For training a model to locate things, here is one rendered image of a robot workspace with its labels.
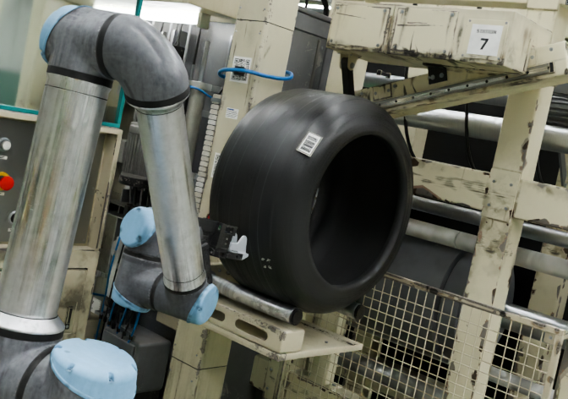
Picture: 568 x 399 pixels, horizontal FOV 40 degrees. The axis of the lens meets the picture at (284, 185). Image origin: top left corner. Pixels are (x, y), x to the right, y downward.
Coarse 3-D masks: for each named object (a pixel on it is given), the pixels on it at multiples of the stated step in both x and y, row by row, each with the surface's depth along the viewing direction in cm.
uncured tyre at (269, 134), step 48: (288, 96) 208; (336, 96) 204; (240, 144) 200; (288, 144) 192; (336, 144) 195; (384, 144) 229; (240, 192) 196; (288, 192) 189; (336, 192) 245; (384, 192) 236; (288, 240) 191; (336, 240) 243; (384, 240) 234; (288, 288) 198; (336, 288) 207
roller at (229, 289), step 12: (216, 276) 221; (228, 288) 215; (240, 288) 213; (240, 300) 212; (252, 300) 209; (264, 300) 207; (276, 300) 206; (264, 312) 207; (276, 312) 203; (288, 312) 201; (300, 312) 202
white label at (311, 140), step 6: (306, 138) 191; (312, 138) 191; (318, 138) 191; (300, 144) 191; (306, 144) 190; (312, 144) 190; (318, 144) 190; (300, 150) 190; (306, 150) 190; (312, 150) 189
